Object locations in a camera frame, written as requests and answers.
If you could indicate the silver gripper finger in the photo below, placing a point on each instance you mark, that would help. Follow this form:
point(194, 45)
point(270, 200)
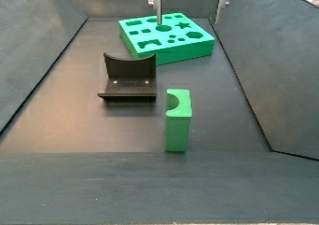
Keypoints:
point(221, 5)
point(157, 5)

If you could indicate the green arch block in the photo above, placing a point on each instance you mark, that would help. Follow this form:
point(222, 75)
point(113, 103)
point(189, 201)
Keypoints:
point(178, 119)

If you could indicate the green shape-sorting board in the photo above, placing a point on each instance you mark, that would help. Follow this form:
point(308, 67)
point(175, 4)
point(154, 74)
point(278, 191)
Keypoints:
point(177, 40)

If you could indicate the black arch holder stand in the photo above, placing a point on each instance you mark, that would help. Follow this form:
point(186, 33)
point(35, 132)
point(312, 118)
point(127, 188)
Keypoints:
point(131, 77)

